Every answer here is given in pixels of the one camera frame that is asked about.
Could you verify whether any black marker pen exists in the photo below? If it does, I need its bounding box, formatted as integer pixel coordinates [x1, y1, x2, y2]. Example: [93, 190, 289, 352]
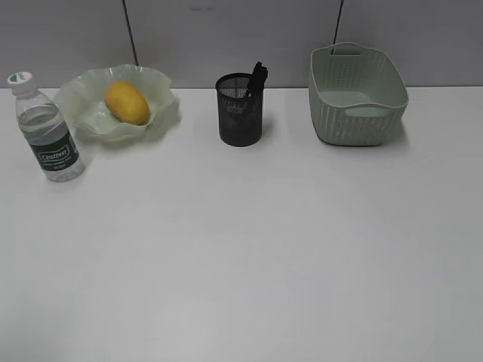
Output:
[245, 62, 263, 98]
[251, 66, 268, 94]
[247, 62, 267, 94]

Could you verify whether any yellow mango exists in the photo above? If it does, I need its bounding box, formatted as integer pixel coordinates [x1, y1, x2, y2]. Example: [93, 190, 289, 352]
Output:
[104, 81, 150, 126]

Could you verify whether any clear water bottle green label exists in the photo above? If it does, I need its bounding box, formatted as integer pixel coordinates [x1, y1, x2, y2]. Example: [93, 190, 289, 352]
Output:
[8, 72, 85, 183]

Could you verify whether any black mesh pen holder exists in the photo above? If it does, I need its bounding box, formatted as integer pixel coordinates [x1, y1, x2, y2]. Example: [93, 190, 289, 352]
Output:
[215, 72, 263, 147]

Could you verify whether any pale green woven plastic basket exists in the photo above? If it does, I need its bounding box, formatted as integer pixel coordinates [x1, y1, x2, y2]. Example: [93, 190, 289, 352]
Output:
[309, 42, 408, 146]

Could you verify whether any pale green wavy glass bowl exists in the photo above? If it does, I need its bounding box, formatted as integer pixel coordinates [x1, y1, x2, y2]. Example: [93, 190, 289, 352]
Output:
[54, 64, 181, 143]

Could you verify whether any black cable behind right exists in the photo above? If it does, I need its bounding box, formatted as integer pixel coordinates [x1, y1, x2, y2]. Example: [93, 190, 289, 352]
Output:
[333, 0, 346, 45]

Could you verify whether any black cable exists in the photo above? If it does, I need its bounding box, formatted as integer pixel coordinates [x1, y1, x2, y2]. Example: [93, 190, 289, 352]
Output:
[123, 0, 141, 66]
[333, 0, 346, 45]

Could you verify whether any black cable behind left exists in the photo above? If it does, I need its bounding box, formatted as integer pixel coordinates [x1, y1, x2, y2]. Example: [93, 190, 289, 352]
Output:
[123, 0, 141, 66]

